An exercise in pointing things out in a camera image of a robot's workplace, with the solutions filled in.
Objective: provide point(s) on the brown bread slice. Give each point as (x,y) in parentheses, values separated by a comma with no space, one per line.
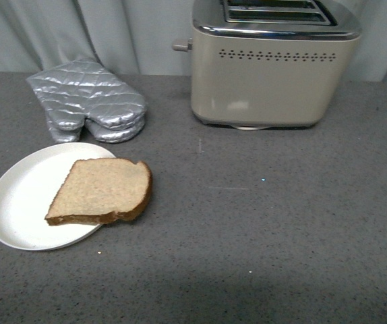
(101,191)

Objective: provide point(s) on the cream two-slot toaster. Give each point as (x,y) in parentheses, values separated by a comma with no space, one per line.
(265,64)

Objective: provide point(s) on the silver quilted oven mitt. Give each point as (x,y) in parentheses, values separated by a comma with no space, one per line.
(82,94)

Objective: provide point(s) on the white round plate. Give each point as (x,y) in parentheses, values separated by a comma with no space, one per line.
(27,190)

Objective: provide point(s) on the grey-white curtain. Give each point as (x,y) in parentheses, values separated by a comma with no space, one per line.
(135,37)

